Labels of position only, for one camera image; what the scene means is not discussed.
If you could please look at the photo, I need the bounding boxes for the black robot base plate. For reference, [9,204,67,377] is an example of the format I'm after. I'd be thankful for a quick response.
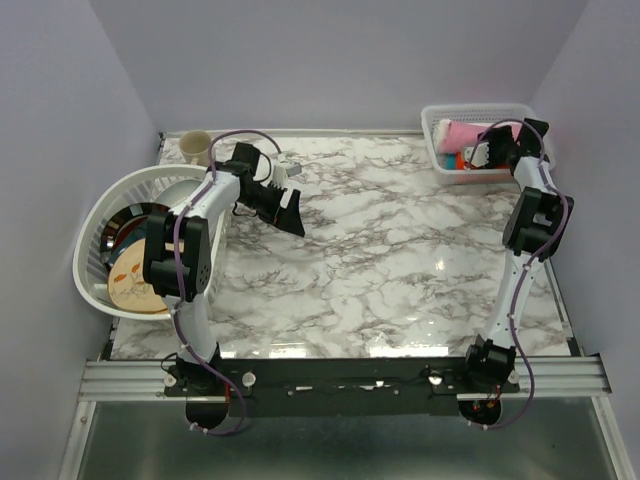
[164,355,520,418]

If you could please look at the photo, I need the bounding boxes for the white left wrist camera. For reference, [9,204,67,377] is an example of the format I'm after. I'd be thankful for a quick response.
[270,154,302,188]

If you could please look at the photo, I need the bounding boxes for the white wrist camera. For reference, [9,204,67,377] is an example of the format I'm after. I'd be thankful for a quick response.
[270,154,302,188]
[461,142,489,165]

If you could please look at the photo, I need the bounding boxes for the beige ceramic mug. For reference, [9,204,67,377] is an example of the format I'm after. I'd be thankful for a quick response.
[178,130,211,167]

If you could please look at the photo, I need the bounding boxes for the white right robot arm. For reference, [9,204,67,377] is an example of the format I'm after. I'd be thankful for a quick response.
[459,118,574,392]

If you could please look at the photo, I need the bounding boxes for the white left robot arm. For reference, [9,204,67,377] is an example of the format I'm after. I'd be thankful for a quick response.
[142,143,305,395]

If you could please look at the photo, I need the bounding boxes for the aluminium frame rail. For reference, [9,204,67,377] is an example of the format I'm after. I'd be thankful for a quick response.
[78,356,611,402]

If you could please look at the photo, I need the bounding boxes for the pink t shirt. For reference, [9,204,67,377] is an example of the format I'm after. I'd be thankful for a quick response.
[447,120,521,154]

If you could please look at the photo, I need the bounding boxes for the orange folded t shirt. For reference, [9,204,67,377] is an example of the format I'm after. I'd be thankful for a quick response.
[457,152,509,170]

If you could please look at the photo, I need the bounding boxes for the white oval dish basket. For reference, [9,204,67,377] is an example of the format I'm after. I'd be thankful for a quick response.
[73,165,240,326]

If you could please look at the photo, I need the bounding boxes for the white plastic mesh basket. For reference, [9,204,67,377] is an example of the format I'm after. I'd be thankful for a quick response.
[421,103,539,185]

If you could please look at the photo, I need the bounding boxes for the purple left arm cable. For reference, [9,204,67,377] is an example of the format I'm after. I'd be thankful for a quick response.
[169,129,287,437]

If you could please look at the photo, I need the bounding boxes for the teal ceramic plate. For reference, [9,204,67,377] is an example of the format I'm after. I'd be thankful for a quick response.
[115,220,147,255]

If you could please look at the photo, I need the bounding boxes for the white ceramic bowl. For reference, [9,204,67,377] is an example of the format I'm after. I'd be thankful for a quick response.
[148,179,207,219]

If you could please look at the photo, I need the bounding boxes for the teal folded t shirt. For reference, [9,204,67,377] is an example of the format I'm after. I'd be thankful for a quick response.
[444,154,458,170]

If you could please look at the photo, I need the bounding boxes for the dark striped rim plate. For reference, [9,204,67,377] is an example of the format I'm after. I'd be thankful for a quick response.
[99,202,154,263]

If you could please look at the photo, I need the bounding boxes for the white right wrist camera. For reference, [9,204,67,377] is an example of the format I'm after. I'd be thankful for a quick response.
[461,142,489,165]

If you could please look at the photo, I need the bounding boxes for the beige bird pattern plate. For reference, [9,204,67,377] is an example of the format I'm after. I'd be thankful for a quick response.
[107,239,167,314]

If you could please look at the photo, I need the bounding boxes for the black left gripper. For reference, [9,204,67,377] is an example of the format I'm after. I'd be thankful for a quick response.
[238,181,306,237]

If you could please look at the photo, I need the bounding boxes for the white folded t shirt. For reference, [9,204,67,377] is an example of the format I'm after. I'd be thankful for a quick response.
[432,119,452,154]

